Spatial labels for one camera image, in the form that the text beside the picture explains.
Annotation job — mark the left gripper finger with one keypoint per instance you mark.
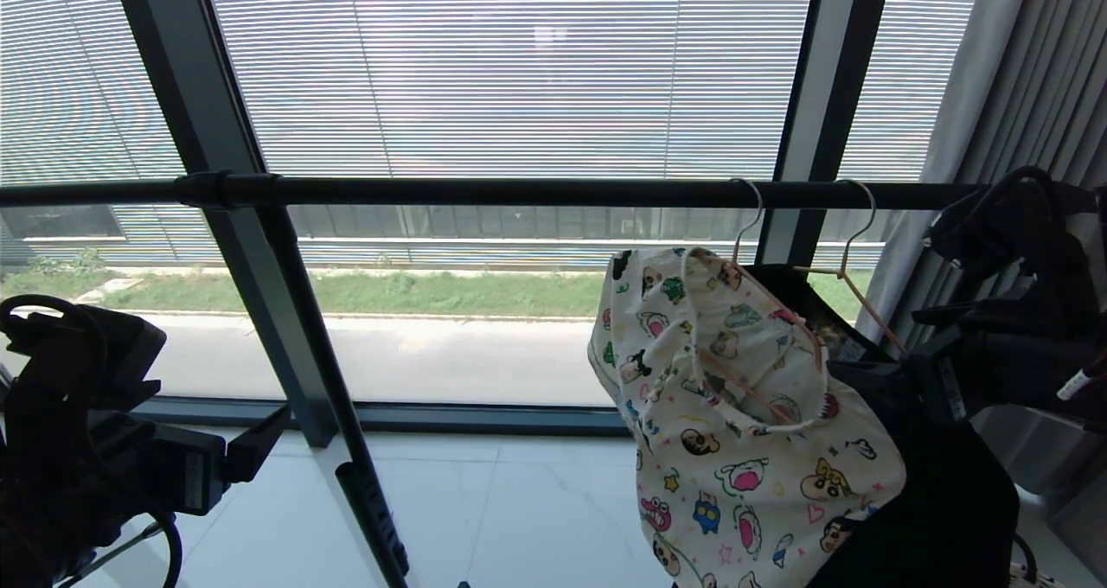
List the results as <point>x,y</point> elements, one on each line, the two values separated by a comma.
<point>259,441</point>

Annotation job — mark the black clothes rack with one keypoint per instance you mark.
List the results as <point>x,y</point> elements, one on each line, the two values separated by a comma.
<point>432,192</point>

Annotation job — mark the cream printed garment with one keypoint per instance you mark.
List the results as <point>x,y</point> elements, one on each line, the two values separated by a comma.
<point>735,450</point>

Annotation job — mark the window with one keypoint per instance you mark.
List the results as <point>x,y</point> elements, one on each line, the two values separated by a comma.
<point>519,69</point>

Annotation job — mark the pink clothes hanger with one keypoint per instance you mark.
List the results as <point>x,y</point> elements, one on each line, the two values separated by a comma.
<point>856,290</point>
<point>752,216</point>

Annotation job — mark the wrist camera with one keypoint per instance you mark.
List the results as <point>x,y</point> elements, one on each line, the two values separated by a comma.
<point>78,346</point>
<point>1003,225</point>

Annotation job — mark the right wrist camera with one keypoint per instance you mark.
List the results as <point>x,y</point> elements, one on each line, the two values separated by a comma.
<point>1003,225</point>

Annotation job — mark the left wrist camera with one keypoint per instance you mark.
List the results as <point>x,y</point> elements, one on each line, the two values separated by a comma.
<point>78,346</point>

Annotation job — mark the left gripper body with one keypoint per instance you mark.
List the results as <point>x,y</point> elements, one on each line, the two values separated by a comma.
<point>130,467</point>

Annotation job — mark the black garment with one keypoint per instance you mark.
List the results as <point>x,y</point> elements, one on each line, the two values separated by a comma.
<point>917,484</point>

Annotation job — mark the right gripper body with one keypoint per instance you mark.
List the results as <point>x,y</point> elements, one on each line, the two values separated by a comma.
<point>995,372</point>

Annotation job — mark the grey curtain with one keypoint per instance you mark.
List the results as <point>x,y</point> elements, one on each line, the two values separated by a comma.
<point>1020,78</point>

